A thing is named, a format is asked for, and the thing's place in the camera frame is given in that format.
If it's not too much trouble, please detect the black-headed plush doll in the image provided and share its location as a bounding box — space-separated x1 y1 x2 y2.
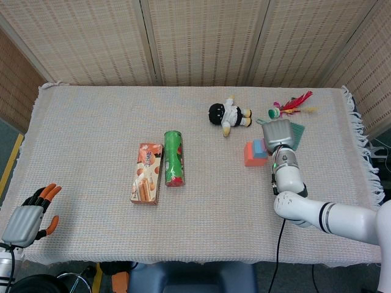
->
208 94 253 138

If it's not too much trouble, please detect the large orange foam cube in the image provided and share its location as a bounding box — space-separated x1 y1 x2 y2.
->
244 141 269 167

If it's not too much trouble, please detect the thin black floor cable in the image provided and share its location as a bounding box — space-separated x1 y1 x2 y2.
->
310 264 320 291

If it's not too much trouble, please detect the blue padded chair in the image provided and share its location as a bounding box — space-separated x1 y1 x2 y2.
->
128 261 257 293

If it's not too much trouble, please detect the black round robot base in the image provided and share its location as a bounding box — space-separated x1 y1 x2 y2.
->
9 273 62 293

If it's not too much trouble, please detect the orange cookie box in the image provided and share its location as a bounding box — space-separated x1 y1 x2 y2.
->
130 142 164 206

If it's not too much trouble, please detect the beige woven tablecloth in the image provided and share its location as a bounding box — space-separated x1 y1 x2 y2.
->
5 81 387 266

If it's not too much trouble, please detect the medium blue foam cube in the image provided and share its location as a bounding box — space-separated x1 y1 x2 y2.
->
252 139 268 159

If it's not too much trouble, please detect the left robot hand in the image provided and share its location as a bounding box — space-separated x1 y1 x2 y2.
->
1 183 62 247

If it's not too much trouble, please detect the metal stool ring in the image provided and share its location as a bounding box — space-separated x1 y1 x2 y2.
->
56 271 92 293

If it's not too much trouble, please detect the woven folding screen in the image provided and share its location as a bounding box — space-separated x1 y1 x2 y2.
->
0 0 391 135

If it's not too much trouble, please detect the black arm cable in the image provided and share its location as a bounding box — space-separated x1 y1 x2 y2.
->
268 219 287 293

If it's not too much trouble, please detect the green chip can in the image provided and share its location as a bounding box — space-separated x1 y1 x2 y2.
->
163 130 186 187

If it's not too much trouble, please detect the teal hand brush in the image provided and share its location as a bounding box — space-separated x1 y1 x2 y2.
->
255 118 305 151

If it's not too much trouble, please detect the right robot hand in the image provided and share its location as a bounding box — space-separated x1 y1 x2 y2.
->
261 119 294 155

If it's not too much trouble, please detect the red feather shuttlecock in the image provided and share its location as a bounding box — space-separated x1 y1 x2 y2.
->
268 90 321 119

